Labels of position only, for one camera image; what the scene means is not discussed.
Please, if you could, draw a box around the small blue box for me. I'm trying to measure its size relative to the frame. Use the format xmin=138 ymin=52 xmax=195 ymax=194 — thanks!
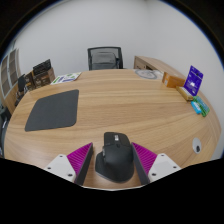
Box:
xmin=190 ymin=100 xmax=203 ymax=115

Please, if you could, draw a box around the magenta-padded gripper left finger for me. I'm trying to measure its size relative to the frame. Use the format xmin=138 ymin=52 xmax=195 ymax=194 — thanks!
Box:
xmin=43 ymin=142 xmax=94 ymax=187

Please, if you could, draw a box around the black computer mouse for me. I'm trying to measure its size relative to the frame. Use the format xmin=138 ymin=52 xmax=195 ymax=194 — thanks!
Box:
xmin=94 ymin=131 xmax=135 ymax=184

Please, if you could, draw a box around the small tan box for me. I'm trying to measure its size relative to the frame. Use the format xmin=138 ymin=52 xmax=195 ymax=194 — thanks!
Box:
xmin=175 ymin=85 xmax=194 ymax=102

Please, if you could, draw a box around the black box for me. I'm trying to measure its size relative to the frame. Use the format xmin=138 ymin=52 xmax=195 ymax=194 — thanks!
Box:
xmin=32 ymin=58 xmax=53 ymax=77

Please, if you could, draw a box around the purple card package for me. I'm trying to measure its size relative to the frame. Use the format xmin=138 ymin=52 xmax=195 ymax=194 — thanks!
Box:
xmin=183 ymin=65 xmax=204 ymax=97

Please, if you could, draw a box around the wooden shelf unit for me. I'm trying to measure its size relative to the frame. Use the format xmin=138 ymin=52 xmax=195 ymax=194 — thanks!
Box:
xmin=0 ymin=48 xmax=22 ymax=114

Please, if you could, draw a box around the black padded office chair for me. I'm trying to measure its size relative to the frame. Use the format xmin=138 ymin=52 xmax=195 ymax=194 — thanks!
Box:
xmin=0 ymin=105 xmax=13 ymax=158

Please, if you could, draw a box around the small black office chair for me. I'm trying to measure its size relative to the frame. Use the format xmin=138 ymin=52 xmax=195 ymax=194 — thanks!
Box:
xmin=14 ymin=73 xmax=28 ymax=108

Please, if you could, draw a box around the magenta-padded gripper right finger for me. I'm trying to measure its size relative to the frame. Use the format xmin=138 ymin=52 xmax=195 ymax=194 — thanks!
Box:
xmin=131 ymin=142 xmax=183 ymax=186

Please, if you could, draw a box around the silver table cable grommet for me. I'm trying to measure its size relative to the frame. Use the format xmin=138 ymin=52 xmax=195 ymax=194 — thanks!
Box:
xmin=191 ymin=137 xmax=203 ymax=154

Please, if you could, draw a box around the small green box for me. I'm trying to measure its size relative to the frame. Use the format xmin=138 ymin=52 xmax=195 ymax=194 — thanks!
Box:
xmin=193 ymin=95 xmax=211 ymax=118

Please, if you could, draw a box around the wooden side desk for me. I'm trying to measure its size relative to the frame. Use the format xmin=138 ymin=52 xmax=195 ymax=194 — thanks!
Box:
xmin=133 ymin=55 xmax=178 ymax=79

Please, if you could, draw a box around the white printed paper sheet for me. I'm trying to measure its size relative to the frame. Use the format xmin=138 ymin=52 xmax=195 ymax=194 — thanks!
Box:
xmin=50 ymin=71 xmax=83 ymax=86

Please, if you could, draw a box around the dark grey mouse pad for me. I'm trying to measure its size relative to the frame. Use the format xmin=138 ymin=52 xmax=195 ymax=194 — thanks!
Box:
xmin=24 ymin=88 xmax=80 ymax=132

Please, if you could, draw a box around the orange cardboard box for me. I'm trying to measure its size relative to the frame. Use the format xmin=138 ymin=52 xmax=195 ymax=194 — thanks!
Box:
xmin=161 ymin=71 xmax=186 ymax=89

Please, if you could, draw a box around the round white printed disc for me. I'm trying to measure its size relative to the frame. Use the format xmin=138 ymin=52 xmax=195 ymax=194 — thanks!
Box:
xmin=134 ymin=68 xmax=158 ymax=80

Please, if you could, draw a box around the large brown cardboard box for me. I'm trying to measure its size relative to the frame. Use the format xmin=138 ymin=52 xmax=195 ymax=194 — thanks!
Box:
xmin=32 ymin=67 xmax=56 ymax=90

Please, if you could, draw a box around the black mesh office chair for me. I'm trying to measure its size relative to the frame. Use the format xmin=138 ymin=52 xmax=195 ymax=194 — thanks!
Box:
xmin=87 ymin=46 xmax=124 ymax=71

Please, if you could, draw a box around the small brown cardboard box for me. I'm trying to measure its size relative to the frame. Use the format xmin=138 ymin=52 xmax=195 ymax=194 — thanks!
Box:
xmin=23 ymin=71 xmax=36 ymax=93

